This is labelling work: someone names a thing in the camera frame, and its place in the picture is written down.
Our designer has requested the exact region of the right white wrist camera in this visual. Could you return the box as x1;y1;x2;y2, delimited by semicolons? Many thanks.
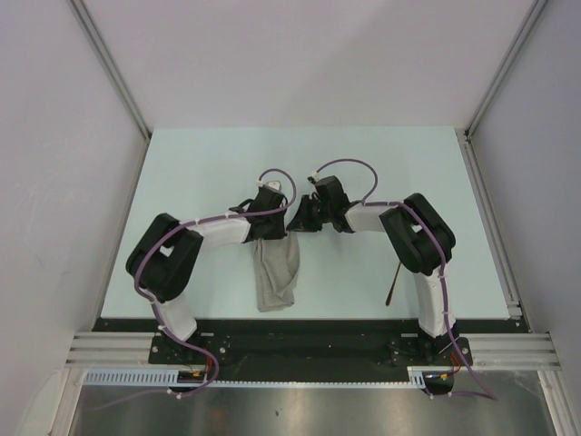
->
307;173;320;184

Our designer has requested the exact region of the copper fork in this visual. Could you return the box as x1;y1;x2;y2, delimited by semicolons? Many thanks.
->
385;262;402;307

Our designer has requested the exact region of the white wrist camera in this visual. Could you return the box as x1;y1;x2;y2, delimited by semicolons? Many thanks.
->
307;173;320;184
256;179;282;193

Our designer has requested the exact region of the aluminium front rail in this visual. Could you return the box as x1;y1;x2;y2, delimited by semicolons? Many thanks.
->
65;332;561;371

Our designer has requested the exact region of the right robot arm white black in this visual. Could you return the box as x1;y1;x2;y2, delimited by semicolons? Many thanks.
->
287;175;458;364

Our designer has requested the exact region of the left aluminium corner post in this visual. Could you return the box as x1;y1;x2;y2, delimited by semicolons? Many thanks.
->
67;0;152;138

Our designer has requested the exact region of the aluminium corner post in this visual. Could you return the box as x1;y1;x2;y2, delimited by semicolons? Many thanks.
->
467;0;550;135
67;0;152;138

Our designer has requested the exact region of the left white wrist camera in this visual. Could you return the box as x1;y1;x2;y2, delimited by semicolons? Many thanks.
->
256;179;282;193

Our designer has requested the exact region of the right aluminium corner post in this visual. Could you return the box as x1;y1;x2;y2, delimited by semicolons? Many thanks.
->
467;0;550;135

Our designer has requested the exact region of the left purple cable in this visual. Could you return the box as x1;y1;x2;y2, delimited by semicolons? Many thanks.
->
88;167;299;412

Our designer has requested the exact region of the white slotted cable duct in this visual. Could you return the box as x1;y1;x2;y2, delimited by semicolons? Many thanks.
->
84;365;448;390

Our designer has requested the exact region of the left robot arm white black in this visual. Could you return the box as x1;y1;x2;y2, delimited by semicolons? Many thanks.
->
125;183;292;363

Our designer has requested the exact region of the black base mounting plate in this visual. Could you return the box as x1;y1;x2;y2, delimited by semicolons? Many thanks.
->
93;319;528;382

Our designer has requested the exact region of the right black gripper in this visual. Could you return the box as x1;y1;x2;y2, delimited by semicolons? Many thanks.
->
289;193;334;232

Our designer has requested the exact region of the grey cloth napkin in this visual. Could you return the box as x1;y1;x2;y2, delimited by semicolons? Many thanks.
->
252;232;300;312

